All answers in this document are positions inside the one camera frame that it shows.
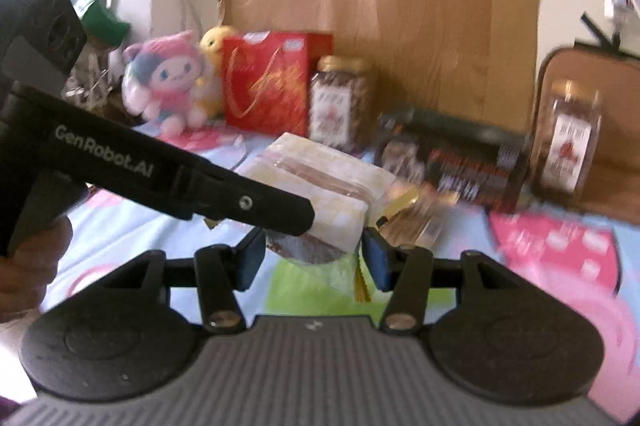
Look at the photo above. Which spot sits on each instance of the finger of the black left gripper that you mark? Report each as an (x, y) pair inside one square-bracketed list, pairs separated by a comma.
[(219, 193)]

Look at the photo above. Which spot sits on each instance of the person's left hand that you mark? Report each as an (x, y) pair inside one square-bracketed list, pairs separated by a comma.
[(26, 275)]

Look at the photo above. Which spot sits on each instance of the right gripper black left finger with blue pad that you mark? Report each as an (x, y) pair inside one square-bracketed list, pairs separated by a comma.
[(222, 270)]

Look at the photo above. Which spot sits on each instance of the red gift bag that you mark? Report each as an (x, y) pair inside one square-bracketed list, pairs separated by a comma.
[(266, 79)]

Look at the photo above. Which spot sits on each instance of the yellow plush toy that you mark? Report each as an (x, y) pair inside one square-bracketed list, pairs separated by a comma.
[(209, 93)]

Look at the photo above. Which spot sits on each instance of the nut jar, gold lid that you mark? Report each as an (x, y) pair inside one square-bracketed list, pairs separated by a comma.
[(340, 103), (569, 124)]

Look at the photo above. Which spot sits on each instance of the flat green packet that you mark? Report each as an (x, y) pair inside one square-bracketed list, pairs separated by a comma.
[(341, 288)]

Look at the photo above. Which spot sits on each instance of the black wool product box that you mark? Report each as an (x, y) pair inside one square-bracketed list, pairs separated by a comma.
[(482, 164)]

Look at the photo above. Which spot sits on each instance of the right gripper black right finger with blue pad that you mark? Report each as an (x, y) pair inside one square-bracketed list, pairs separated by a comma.
[(405, 274)]

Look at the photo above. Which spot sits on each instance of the blue pink cartoon blanket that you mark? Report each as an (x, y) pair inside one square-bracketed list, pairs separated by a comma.
[(590, 262)]

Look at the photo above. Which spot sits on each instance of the pink plush doll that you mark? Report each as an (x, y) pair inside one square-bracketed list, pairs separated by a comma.
[(159, 80)]

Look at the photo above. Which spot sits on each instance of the clear wafer biscuit pack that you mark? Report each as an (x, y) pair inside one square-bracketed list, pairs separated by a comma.
[(343, 191)]

